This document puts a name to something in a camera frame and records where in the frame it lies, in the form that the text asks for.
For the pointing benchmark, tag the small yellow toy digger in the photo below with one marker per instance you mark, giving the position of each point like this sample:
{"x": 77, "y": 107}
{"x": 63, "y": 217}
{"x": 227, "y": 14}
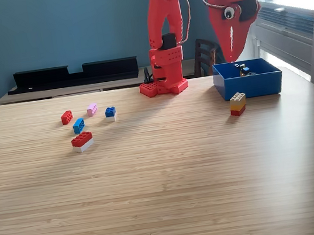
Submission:
{"x": 244, "y": 70}

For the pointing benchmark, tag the blue plastic bin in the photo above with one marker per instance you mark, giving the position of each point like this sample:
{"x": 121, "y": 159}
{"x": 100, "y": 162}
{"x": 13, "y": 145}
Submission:
{"x": 252, "y": 85}

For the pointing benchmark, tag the tan orange red brick stack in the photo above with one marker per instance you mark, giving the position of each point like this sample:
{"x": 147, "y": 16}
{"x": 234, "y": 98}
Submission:
{"x": 237, "y": 104}

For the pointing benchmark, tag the pink brick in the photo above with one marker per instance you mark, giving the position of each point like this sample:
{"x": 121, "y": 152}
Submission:
{"x": 92, "y": 109}

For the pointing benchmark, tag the light blue brick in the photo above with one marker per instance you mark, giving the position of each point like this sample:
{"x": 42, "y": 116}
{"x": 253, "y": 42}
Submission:
{"x": 78, "y": 125}

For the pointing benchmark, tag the dark wooden chair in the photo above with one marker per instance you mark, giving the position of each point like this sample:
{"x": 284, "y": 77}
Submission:
{"x": 205, "y": 54}

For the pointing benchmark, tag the grey window heater unit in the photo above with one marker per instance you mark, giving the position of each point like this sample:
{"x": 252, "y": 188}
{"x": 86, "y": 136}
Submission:
{"x": 286, "y": 33}

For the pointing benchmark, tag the black table clamp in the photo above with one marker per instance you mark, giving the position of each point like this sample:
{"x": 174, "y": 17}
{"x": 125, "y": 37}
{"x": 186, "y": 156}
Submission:
{"x": 147, "y": 77}

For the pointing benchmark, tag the blue white brick stack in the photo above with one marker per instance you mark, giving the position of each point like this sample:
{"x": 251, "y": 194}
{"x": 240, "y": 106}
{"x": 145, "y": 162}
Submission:
{"x": 110, "y": 112}

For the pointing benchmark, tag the pale wooden sideboard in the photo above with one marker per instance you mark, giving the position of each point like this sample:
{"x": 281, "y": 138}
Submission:
{"x": 67, "y": 91}

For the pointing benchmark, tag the red white brick stack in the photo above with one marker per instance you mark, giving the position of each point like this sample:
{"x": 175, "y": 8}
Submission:
{"x": 82, "y": 140}

